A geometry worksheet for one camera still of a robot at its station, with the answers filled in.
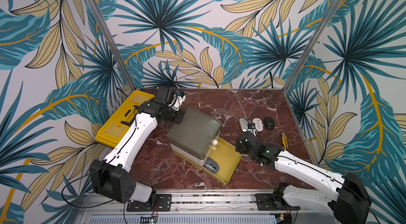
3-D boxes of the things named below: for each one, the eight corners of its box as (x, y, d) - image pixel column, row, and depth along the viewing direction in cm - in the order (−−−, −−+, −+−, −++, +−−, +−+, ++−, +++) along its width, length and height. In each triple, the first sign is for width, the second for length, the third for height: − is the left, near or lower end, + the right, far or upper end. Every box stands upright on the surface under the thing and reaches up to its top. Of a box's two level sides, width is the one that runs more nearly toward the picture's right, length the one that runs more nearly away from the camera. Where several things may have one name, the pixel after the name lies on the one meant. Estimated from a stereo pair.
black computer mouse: (265, 128, 101) (266, 126, 99) (265, 118, 106) (266, 116, 104) (272, 130, 100) (274, 128, 98) (272, 119, 105) (273, 117, 103)
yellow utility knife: (282, 149, 93) (283, 148, 91) (280, 133, 100) (281, 131, 98) (287, 150, 93) (289, 149, 91) (285, 134, 99) (286, 132, 98)
